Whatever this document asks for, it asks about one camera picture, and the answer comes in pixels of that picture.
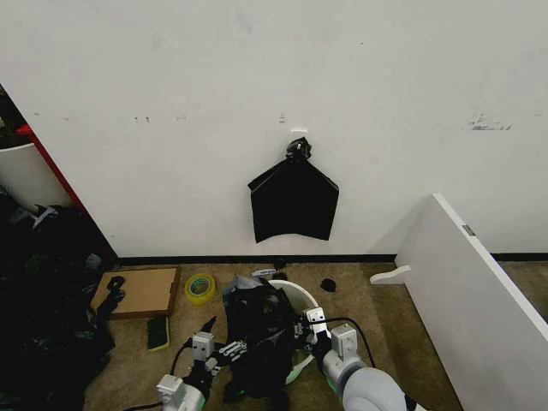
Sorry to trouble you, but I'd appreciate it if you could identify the black pad with green rim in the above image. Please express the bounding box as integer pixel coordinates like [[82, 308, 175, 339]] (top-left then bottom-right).
[[146, 316, 171, 354]]

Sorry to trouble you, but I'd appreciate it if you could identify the large white board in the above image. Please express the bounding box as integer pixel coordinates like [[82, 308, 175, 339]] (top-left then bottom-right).
[[393, 192, 548, 411]]

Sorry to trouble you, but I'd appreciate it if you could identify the black garbage bag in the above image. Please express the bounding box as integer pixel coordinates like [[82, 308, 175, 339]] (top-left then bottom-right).
[[247, 134, 342, 245], [221, 275, 310, 399]]

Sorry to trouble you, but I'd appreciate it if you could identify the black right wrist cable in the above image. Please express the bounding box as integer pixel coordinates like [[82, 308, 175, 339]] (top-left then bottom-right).
[[318, 316, 378, 370]]

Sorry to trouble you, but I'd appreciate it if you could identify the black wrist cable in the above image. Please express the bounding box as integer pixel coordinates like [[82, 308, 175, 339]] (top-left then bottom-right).
[[170, 337, 194, 377], [318, 316, 378, 370]]

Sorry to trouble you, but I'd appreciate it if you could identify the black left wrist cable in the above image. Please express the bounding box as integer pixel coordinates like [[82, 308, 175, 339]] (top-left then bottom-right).
[[170, 337, 194, 377]]

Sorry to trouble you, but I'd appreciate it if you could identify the white curved panel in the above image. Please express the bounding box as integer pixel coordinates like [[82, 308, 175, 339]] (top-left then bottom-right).
[[0, 142, 73, 214]]

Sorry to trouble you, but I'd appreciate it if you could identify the pile of black garbage bags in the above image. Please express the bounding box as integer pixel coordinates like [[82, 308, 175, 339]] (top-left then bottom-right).
[[0, 188, 117, 411]]

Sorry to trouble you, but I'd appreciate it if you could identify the white curved board foot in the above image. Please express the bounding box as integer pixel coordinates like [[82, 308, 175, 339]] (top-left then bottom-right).
[[369, 265, 413, 286]]

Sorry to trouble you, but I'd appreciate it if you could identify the black hanging garbage bag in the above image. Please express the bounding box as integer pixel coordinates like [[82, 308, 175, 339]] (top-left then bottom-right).
[[247, 134, 342, 245]]

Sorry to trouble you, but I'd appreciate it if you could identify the yellow tape roll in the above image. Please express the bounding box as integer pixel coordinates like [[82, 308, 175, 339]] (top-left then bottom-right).
[[184, 273, 217, 307]]

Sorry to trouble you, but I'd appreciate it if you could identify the white round trash bin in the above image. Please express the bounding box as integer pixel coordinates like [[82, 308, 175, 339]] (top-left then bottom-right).
[[268, 279, 321, 383]]

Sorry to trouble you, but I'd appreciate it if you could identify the flat brown cardboard box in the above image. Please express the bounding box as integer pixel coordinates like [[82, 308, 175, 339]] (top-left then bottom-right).
[[90, 265, 182, 320]]

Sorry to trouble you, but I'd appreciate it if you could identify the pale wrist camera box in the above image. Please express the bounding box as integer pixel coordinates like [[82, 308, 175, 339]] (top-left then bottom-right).
[[303, 307, 328, 333], [191, 331, 215, 360]]

